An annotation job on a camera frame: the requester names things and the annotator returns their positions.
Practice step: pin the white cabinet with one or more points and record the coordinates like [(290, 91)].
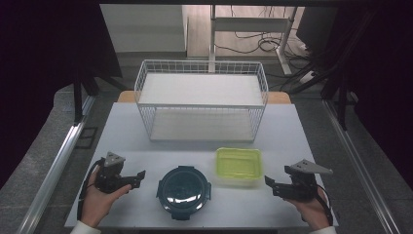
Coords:
[(142, 27)]

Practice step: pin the wooden table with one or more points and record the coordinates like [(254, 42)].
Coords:
[(279, 97)]

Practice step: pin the round dark lidded container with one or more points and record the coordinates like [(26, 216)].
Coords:
[(183, 191)]

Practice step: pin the clear container with green lid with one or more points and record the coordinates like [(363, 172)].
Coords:
[(239, 164)]

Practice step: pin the person's right hand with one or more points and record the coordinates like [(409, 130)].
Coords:
[(313, 211)]

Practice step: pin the person's left hand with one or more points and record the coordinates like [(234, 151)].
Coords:
[(94, 204)]

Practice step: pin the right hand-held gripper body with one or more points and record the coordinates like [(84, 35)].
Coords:
[(302, 187)]

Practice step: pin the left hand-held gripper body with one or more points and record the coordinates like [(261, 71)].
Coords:
[(110, 180)]

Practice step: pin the white metal table frame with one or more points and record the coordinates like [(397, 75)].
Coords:
[(250, 24)]

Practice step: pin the black curtain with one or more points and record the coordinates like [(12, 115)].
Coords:
[(383, 81), (39, 65)]

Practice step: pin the black metal stand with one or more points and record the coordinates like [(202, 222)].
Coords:
[(78, 104), (341, 107)]

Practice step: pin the aluminium rail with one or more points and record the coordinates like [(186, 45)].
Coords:
[(55, 172), (360, 162)]

